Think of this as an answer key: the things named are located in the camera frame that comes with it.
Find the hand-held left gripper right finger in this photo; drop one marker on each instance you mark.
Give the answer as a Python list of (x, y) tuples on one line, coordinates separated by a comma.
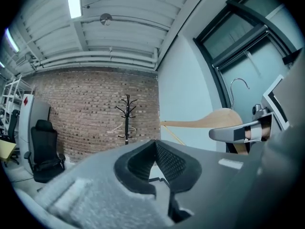
[(226, 182)]

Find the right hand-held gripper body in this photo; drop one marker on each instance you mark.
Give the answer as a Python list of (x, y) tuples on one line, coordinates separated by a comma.
[(286, 99)]

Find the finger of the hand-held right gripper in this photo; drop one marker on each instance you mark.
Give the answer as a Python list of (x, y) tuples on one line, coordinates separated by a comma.
[(224, 134)]

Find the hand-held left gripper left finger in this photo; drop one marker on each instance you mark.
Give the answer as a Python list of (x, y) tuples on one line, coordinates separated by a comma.
[(95, 187)]

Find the wooden hanger with metal hook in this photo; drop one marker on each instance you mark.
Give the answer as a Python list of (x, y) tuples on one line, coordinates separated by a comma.
[(214, 118)]

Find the black coat stand pole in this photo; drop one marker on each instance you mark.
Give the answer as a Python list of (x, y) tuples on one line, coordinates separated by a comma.
[(127, 118)]

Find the pale wooden hanger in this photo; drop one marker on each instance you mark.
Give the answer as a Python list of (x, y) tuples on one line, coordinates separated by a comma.
[(114, 129)]

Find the white shelving rack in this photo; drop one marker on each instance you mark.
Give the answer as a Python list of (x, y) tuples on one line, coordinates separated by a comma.
[(14, 89)]

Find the black framed glass door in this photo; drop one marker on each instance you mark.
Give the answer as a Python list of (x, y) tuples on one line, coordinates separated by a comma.
[(250, 61)]

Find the black mesh office chair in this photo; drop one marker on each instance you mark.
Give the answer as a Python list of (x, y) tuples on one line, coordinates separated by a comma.
[(43, 137)]

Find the tall grey cabinet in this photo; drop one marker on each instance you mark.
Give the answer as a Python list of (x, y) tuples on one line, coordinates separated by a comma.
[(40, 111)]

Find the yellow wooden table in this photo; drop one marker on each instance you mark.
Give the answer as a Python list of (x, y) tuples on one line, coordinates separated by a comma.
[(7, 149)]

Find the white ceiling pipes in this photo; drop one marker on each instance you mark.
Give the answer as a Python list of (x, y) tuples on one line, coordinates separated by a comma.
[(95, 58)]

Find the round ceiling device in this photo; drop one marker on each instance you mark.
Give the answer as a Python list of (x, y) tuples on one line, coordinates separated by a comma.
[(106, 18)]

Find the long ceiling light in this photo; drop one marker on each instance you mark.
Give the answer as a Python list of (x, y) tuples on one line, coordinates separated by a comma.
[(74, 1), (12, 39)]

